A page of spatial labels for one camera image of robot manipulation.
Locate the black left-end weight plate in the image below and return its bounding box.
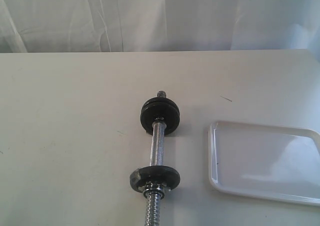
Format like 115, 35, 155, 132
129, 165, 181, 193

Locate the chrome threaded dumbbell bar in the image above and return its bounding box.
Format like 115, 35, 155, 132
141, 90, 168, 226

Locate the white rectangular tray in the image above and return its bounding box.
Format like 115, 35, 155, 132
208, 121, 320, 206

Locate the white backdrop curtain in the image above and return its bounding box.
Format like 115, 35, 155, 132
0, 0, 320, 55

